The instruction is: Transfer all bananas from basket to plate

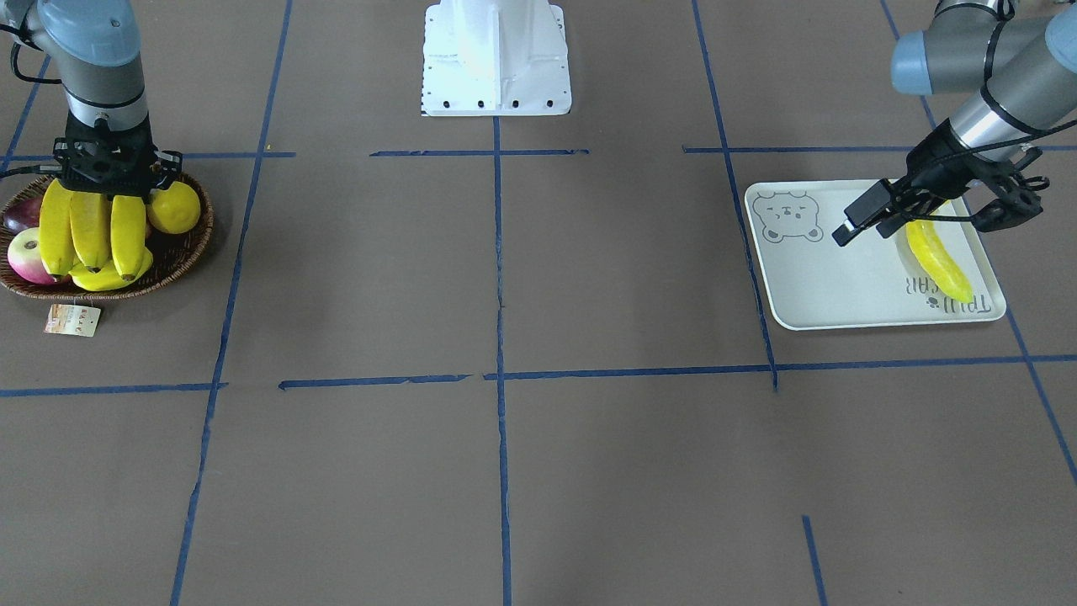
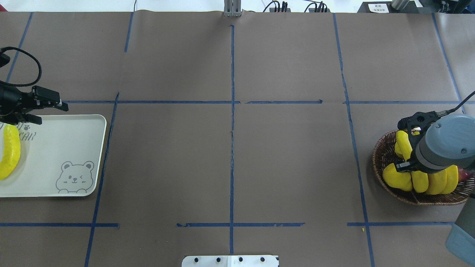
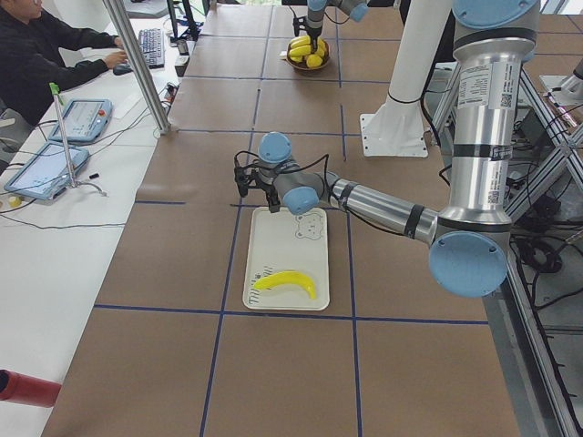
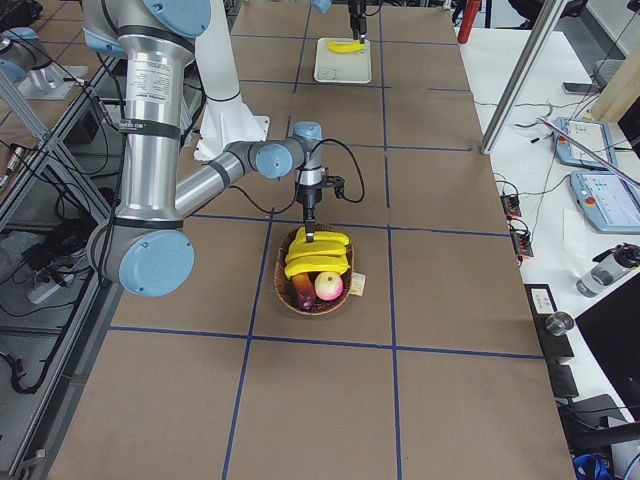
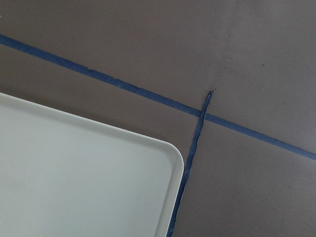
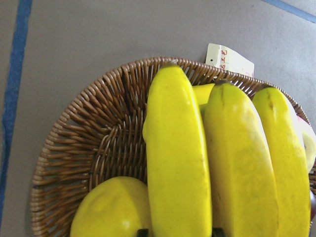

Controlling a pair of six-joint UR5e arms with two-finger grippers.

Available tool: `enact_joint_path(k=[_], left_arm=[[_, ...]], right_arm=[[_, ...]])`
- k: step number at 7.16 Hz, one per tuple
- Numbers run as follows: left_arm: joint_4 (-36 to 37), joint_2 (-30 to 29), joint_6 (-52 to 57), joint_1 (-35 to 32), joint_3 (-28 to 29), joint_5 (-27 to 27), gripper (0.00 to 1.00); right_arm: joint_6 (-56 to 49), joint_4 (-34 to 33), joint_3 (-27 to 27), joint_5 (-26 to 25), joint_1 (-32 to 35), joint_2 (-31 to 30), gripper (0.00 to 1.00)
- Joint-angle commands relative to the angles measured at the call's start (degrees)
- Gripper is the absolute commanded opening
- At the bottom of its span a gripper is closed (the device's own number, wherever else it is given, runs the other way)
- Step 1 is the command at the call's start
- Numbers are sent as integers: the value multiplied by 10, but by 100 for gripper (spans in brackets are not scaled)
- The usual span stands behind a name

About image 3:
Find white rectangular tray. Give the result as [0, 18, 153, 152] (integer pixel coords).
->
[242, 207, 330, 310]

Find small yellow object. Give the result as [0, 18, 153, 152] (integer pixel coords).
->
[8, 196, 22, 208]

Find red cylinder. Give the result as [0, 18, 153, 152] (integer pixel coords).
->
[1, 370, 61, 408]

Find teach pendant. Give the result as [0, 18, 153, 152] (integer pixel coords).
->
[4, 141, 69, 200]
[61, 99, 113, 145]

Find thin metal stand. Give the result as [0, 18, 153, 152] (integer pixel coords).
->
[49, 82, 113, 197]

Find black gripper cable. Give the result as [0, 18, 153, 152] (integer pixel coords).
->
[233, 149, 411, 236]

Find near teach pendant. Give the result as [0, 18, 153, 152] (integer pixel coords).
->
[4, 141, 69, 200]

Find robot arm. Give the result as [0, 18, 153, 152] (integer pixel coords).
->
[304, 0, 369, 51]
[250, 1, 540, 298]

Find white pedestal column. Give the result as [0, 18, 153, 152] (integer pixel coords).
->
[360, 0, 453, 158]

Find black keyboard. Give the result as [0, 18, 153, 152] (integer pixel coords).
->
[138, 28, 165, 68]

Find aluminium frame post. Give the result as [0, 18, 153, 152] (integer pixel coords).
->
[103, 1, 179, 135]

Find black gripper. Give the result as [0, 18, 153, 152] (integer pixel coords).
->
[306, 25, 322, 49]
[262, 180, 281, 213]

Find black computer mouse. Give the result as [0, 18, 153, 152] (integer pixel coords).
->
[112, 63, 133, 76]

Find translucent yellow banana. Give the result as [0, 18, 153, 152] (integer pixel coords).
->
[252, 270, 317, 300]

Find seated person in black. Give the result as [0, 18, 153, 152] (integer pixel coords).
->
[1, 1, 128, 126]

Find brown wicker basket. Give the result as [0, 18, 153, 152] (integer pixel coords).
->
[285, 36, 330, 71]

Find far teach pendant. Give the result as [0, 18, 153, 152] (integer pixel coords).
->
[61, 99, 113, 145]

